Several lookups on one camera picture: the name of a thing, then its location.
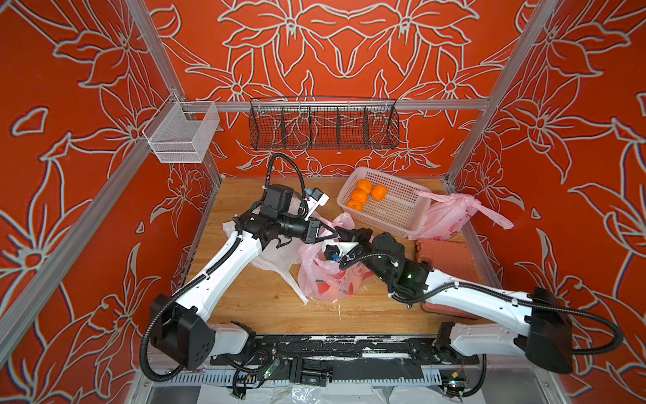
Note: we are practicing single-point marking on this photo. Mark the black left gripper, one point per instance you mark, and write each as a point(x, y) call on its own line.
point(312, 231)

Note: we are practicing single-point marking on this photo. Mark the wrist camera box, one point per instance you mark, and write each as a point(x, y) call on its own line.
point(278, 198)
point(336, 251)

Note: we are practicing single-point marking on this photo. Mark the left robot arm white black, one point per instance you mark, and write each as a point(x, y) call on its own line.
point(178, 336)

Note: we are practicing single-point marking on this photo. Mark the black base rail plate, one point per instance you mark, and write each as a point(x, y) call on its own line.
point(377, 360)

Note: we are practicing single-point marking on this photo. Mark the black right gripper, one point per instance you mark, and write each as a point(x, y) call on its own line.
point(359, 235)

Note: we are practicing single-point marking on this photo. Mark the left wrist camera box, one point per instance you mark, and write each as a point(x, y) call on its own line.
point(278, 198)

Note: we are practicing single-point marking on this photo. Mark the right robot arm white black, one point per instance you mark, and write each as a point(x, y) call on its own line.
point(533, 325)

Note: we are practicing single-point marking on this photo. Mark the orange fruit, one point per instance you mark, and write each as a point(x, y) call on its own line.
point(355, 205)
point(364, 185)
point(379, 192)
point(360, 196)

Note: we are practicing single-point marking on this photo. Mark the white wire wall basket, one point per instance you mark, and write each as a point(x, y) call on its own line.
point(182, 131)

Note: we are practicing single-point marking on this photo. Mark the black wire wall basket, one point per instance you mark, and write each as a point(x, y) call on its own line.
point(323, 123)

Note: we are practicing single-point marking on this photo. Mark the white perforated plastic basket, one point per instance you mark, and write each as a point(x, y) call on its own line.
point(401, 212)

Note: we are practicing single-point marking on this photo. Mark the pink printed plastic bag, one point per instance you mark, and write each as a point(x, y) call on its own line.
point(448, 214)

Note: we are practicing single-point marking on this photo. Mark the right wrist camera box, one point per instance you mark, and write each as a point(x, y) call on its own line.
point(336, 251)

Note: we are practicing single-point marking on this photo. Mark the plain pink plastic bag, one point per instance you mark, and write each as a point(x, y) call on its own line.
point(323, 280)

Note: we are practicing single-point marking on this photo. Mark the red plastic tool case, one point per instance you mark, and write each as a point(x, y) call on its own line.
point(454, 259)

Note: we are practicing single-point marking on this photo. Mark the white plastic bag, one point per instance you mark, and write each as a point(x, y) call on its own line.
point(279, 260)

